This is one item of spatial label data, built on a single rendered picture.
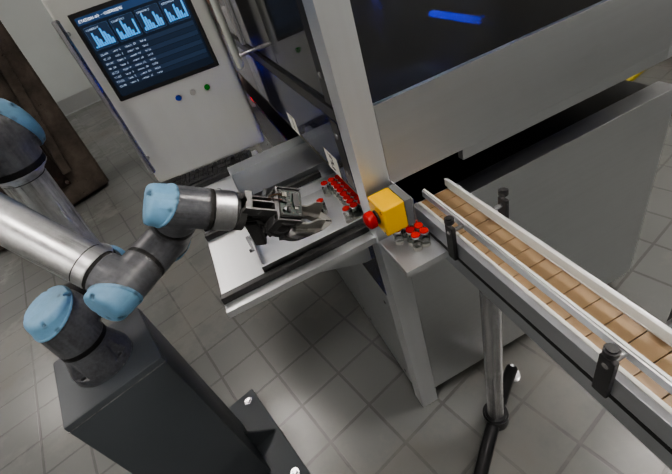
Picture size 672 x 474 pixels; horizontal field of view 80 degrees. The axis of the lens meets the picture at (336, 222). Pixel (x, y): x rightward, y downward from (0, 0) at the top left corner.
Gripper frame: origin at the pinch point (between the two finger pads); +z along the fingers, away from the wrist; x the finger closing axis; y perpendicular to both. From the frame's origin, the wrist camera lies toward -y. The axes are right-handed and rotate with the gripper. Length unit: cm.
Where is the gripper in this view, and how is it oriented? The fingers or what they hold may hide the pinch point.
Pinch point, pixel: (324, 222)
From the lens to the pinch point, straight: 86.4
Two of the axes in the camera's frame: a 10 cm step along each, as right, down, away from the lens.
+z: 8.7, 0.7, 5.0
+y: 4.8, -4.0, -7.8
